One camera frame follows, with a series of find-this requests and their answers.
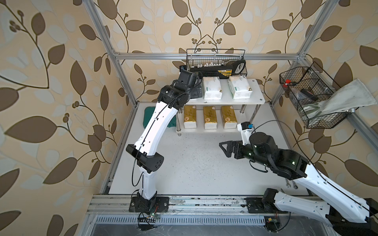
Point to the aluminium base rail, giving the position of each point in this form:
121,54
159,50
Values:
183,210

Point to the black yellow tool box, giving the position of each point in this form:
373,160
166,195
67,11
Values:
223,71

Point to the steel wrenches on table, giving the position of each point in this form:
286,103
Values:
291,184

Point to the back black wire basket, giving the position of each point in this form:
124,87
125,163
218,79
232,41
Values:
199,57

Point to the white two-tier shelf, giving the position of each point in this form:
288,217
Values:
245,109

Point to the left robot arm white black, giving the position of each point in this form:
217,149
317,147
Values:
170,100

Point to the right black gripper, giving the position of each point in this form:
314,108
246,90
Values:
238,144

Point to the white cloth rag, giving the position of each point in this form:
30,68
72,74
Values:
354,94

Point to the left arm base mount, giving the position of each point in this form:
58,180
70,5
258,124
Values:
156,204

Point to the white tissue pack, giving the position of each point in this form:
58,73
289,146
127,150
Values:
212,88
240,87

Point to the right black wire basket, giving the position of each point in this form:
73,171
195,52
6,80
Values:
306,90

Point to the black wire basket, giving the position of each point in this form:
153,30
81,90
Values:
306,90
199,57

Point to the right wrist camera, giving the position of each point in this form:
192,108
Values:
246,130

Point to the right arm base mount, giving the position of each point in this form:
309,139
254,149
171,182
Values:
256,205

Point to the aluminium cage frame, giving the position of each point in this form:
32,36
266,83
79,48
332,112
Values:
116,57

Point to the gold tissue pack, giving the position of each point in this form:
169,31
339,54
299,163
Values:
210,117
228,116
190,121

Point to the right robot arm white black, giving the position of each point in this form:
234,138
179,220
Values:
346,213

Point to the green plastic tool case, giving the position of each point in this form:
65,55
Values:
148,112

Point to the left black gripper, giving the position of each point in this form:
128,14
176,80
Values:
199,91

